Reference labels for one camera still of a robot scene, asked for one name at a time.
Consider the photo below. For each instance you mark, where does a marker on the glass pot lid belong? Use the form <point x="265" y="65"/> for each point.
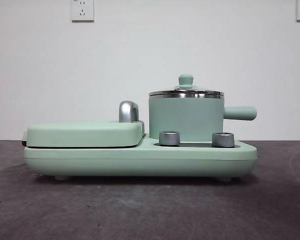
<point x="186" y="80"/>

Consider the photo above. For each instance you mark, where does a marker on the silver control knob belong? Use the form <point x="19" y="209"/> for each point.
<point x="169" y="139"/>
<point x="223" y="140"/>

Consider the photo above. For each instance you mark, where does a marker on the mint green breakfast machine base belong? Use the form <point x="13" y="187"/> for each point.
<point x="140" y="160"/>

